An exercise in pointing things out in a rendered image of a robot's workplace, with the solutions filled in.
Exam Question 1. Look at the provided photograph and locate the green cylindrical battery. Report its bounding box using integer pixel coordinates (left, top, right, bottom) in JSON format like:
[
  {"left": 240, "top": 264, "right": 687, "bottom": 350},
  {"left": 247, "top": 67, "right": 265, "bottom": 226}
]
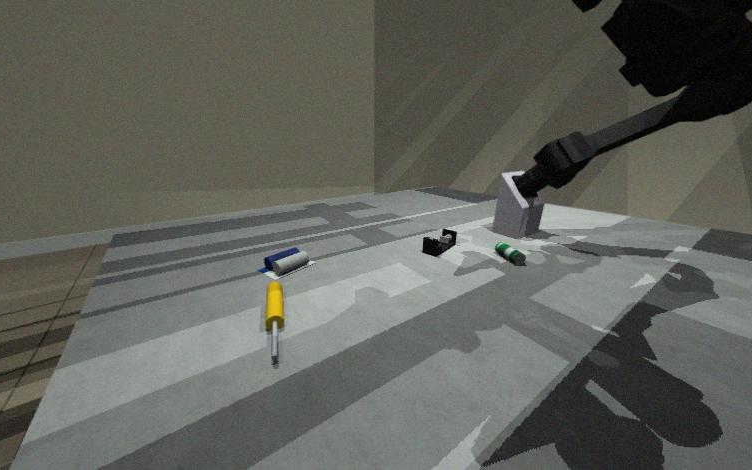
[{"left": 495, "top": 242, "right": 526, "bottom": 265}]

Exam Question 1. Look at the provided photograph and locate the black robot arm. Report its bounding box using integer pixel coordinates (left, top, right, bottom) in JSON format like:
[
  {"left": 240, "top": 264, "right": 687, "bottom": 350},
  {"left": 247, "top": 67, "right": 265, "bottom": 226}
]
[{"left": 512, "top": 38, "right": 752, "bottom": 198}]

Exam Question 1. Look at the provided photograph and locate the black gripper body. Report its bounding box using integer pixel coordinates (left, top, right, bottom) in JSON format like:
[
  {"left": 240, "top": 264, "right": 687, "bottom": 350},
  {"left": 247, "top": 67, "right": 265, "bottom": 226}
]
[{"left": 601, "top": 0, "right": 752, "bottom": 97}]

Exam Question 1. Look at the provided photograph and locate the yellow-handled screwdriver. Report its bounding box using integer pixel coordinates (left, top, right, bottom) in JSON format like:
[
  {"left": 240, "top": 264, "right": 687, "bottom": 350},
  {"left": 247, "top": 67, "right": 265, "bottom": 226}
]
[{"left": 265, "top": 282, "right": 284, "bottom": 360}]

